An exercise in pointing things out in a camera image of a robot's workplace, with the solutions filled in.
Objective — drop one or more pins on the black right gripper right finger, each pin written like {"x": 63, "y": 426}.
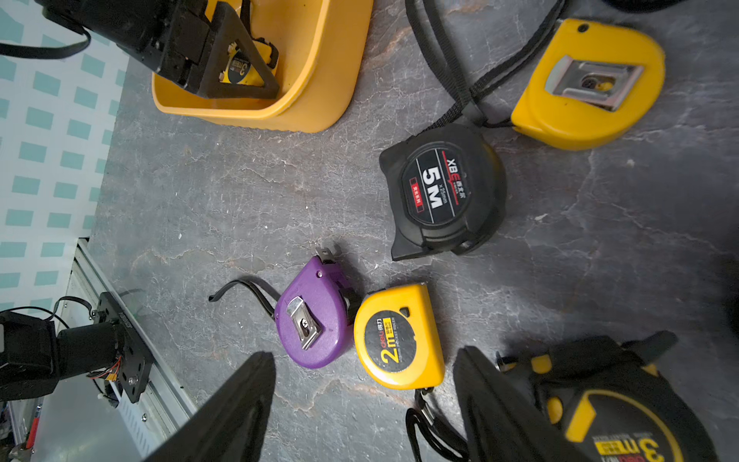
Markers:
{"x": 500, "y": 424}

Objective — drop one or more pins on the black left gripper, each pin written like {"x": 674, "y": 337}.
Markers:
{"x": 169, "y": 37}

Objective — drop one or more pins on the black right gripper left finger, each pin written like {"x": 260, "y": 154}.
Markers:
{"x": 232, "y": 425}

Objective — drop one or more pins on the yellow black 3m tape measure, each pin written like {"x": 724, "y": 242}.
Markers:
{"x": 610, "y": 400}

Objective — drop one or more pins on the yellow 2m tape measure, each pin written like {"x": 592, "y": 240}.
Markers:
{"x": 398, "y": 344}

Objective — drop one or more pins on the purple tape measure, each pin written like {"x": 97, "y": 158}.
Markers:
{"x": 314, "y": 315}

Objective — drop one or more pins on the black 5m tape measure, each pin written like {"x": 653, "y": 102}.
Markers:
{"x": 447, "y": 187}

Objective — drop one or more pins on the yellow tape measure metal clip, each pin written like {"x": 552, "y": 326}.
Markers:
{"x": 592, "y": 84}

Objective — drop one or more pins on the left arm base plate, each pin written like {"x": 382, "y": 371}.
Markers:
{"x": 131, "y": 366}

